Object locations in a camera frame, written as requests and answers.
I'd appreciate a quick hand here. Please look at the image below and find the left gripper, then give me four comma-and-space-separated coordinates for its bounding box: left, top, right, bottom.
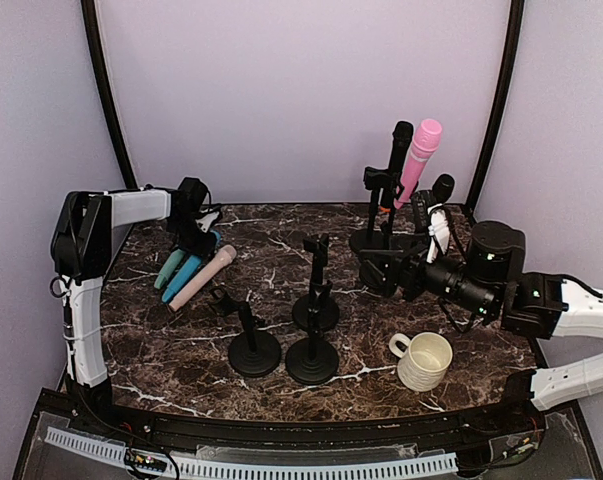
168, 214, 217, 260

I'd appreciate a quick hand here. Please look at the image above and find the blue microphone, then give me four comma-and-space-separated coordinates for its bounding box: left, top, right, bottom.
161, 253, 203, 304

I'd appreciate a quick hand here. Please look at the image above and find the mint green microphone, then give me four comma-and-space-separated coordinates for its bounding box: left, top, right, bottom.
154, 249, 186, 290

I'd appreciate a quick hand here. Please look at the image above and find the beige microphone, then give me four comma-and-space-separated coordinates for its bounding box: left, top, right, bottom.
168, 245, 237, 311

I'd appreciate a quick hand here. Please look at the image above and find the black stand of beige microphone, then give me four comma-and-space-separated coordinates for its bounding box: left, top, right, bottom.
292, 233, 340, 332

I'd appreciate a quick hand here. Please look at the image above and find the black stand of green microphone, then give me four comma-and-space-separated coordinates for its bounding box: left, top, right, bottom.
285, 320, 339, 386

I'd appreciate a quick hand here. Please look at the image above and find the black stand of blue microphone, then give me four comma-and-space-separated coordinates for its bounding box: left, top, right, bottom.
209, 286, 282, 378

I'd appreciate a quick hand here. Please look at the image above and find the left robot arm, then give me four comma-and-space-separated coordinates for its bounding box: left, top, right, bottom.
50, 177, 222, 390

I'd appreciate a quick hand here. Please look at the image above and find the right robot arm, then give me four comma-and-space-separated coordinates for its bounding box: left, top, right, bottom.
350, 220, 603, 340

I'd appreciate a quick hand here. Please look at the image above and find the black stand of pink microphone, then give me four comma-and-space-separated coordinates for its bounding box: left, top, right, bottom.
349, 226, 389, 255

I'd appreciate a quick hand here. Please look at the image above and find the black stand of tall microphone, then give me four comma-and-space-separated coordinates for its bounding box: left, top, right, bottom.
358, 167, 403, 296

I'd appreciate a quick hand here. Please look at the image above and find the small black microphone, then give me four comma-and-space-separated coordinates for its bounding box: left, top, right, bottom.
431, 173, 455, 204

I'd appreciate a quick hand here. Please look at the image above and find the tall black microphone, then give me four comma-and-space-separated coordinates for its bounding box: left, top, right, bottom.
380, 120, 414, 212

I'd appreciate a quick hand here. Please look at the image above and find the pink microphone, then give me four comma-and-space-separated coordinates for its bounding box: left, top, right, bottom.
393, 118, 443, 209

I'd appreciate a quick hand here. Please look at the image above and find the cream ribbed mug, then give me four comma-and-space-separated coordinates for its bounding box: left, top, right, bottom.
388, 332, 453, 393

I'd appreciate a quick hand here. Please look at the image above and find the black front rail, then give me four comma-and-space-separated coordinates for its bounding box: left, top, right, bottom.
63, 399, 545, 454

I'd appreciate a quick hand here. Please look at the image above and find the white cable duct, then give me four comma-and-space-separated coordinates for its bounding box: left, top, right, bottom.
44, 427, 458, 479

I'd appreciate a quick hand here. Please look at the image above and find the black left corner post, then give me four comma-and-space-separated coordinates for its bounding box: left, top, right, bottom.
80, 0, 138, 189

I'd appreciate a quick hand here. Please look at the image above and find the black corner post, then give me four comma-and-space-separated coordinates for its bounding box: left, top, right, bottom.
464, 0, 525, 216
80, 0, 138, 189

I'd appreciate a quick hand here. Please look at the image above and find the black right corner post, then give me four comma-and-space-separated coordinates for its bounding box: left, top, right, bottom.
464, 0, 525, 216

